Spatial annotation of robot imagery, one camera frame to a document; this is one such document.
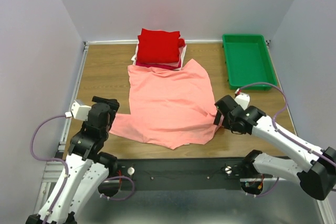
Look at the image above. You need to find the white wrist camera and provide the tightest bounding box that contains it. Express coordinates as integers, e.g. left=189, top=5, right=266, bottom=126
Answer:
left=234, top=89, right=250, bottom=110
left=65, top=100, right=91, bottom=121

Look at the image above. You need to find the green plastic tray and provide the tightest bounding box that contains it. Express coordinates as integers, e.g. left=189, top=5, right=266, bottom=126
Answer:
left=222, top=34, right=277, bottom=91

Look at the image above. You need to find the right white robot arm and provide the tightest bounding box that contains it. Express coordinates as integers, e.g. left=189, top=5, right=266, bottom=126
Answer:
left=214, top=93, right=335, bottom=200

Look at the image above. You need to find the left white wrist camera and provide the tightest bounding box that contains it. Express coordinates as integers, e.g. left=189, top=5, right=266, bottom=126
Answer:
left=65, top=100, right=91, bottom=121

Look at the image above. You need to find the red folded shirt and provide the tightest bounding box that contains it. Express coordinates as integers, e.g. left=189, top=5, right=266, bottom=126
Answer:
left=137, top=28, right=185, bottom=63

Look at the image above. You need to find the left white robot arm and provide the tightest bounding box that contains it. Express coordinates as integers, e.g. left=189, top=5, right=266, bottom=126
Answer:
left=26, top=96, right=120, bottom=223

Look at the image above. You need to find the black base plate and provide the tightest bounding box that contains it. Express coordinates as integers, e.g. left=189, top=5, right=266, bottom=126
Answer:
left=108, top=157, right=254, bottom=192

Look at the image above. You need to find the magenta folded shirt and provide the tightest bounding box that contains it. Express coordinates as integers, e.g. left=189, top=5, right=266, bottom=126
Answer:
left=133, top=61, right=181, bottom=70

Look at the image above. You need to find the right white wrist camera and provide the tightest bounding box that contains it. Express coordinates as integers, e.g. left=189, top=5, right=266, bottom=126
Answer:
left=234, top=89, right=250, bottom=110

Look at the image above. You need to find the aluminium frame rail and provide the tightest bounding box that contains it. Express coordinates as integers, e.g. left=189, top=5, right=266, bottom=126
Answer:
left=33, top=40, right=89, bottom=214

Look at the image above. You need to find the pink polo shirt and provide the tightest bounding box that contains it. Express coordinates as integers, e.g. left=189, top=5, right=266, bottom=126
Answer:
left=110, top=59, right=218, bottom=150

